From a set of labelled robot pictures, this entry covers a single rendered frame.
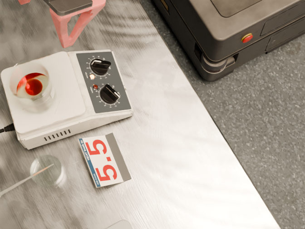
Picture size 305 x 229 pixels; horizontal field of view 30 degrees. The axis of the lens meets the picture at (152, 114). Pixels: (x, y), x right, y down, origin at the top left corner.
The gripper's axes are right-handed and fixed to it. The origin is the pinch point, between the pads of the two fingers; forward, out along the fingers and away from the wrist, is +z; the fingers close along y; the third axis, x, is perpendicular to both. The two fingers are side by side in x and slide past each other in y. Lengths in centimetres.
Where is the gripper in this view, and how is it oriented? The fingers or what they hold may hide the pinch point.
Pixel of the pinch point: (46, 18)
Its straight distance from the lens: 74.8
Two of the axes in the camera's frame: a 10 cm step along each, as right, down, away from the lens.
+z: -2.0, 6.7, 7.2
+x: -7.4, 3.8, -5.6
